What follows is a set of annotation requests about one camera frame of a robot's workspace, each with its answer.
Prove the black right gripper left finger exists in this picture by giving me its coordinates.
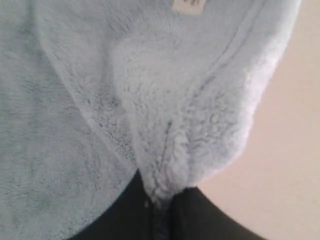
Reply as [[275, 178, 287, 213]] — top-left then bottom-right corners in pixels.
[[71, 171, 153, 240]]

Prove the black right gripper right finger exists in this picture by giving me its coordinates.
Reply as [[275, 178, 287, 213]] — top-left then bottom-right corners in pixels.
[[171, 188, 263, 240]]

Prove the light blue fluffy towel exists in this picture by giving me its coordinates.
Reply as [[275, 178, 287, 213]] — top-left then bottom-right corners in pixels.
[[0, 0, 301, 240]]

